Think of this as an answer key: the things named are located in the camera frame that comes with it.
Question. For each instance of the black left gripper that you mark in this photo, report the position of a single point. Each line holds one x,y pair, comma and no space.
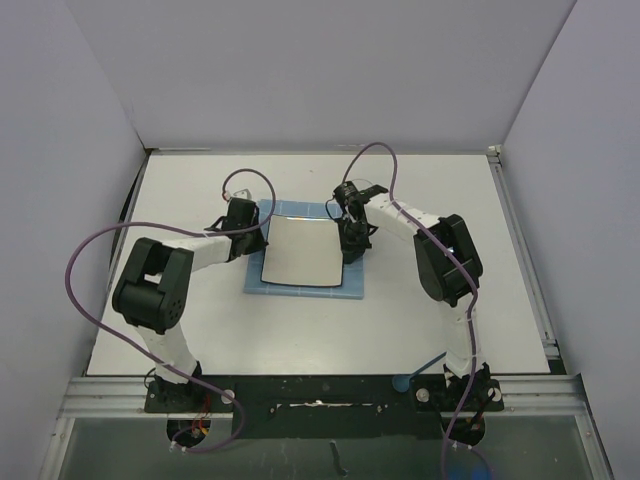
258,247

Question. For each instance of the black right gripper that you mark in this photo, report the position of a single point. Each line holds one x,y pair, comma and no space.
353,250

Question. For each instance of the square white plate dark rim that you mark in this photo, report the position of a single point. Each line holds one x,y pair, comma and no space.
303,252

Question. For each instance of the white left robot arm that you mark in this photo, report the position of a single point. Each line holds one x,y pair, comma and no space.
152,290

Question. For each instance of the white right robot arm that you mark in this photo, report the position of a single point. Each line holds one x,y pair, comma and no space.
448,264

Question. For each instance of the blue plastic spoon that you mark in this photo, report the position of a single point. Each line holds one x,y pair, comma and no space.
402,382

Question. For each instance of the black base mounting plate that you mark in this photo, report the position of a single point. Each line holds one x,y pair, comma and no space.
332,407

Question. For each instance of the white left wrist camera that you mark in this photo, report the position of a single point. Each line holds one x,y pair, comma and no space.
242,194

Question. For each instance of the aluminium table frame rail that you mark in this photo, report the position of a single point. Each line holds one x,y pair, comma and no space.
558,393

